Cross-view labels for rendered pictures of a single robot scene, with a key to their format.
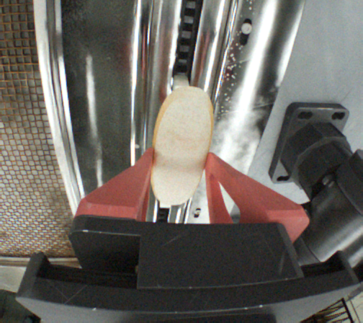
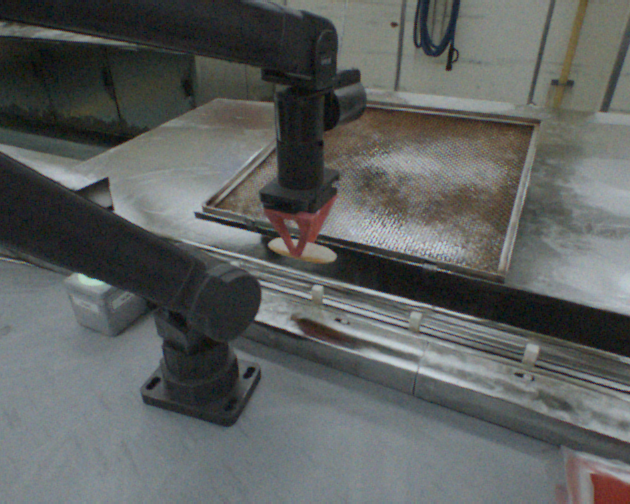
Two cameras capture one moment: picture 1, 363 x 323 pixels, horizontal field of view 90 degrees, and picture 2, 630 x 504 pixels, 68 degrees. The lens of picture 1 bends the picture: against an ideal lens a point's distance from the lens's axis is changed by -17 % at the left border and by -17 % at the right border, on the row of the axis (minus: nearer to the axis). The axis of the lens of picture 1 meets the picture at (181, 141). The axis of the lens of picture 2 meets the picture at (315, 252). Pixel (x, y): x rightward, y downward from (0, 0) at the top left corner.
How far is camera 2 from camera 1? 0.56 m
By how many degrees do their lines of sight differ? 57
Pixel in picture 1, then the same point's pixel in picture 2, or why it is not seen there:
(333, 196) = not seen: hidden behind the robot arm
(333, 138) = (229, 364)
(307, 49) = (309, 390)
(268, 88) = (300, 327)
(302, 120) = (245, 370)
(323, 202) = not seen: hidden behind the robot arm
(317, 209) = not seen: hidden behind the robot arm
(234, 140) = (266, 307)
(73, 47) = (358, 280)
